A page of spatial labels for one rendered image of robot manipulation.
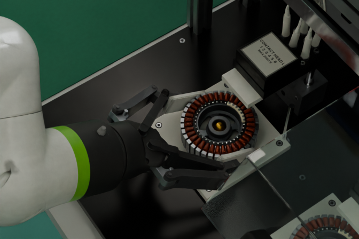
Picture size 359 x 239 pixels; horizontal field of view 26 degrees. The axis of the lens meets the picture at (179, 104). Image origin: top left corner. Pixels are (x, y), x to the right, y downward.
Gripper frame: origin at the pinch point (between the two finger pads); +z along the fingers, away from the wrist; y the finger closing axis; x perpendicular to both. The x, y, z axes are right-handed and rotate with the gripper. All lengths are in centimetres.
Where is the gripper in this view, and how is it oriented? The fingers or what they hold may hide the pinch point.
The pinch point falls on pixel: (216, 128)
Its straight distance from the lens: 111.8
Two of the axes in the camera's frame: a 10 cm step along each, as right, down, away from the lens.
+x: 4.0, -7.2, -5.7
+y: 5.6, 6.8, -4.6
